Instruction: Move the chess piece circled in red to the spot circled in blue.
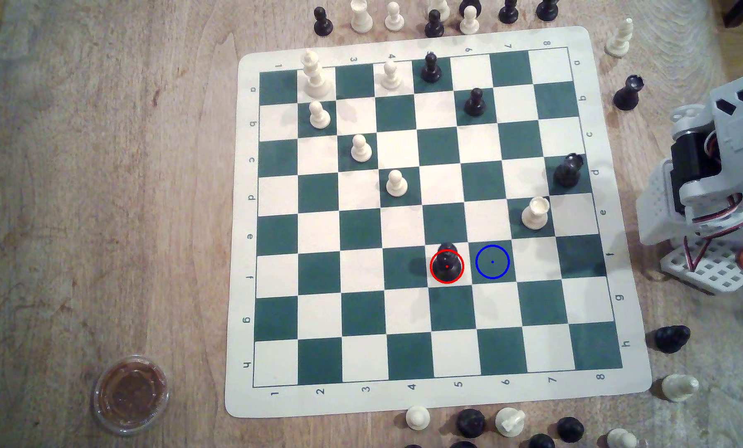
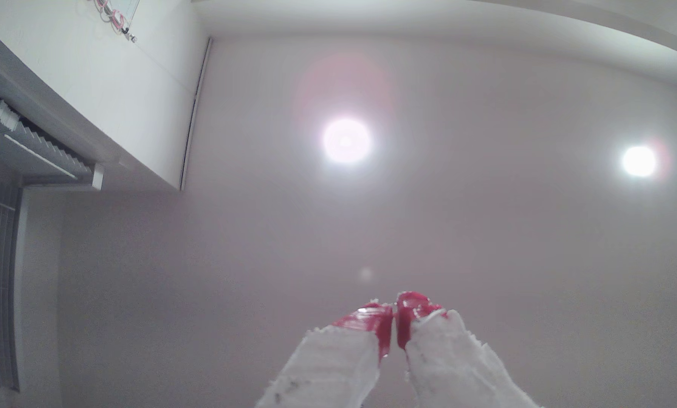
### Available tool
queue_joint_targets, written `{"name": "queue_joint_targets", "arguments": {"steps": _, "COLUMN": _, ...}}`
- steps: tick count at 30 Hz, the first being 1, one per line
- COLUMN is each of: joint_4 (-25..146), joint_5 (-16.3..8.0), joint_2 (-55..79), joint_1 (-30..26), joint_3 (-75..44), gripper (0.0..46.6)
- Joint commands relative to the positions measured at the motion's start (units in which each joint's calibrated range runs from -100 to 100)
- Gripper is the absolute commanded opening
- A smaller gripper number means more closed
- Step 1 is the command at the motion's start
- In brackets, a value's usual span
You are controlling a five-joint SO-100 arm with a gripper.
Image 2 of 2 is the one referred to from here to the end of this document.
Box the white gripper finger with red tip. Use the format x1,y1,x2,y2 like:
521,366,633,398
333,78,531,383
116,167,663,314
396,292,543,408
255,300,395,408

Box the round ceiling light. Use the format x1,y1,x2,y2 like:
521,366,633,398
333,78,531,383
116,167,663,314
322,117,372,165
622,145,658,178

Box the white window blind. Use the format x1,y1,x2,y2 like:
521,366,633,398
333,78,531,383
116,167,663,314
0,99,105,392

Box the red white wire bundle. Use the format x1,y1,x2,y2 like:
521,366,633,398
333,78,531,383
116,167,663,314
91,0,139,44

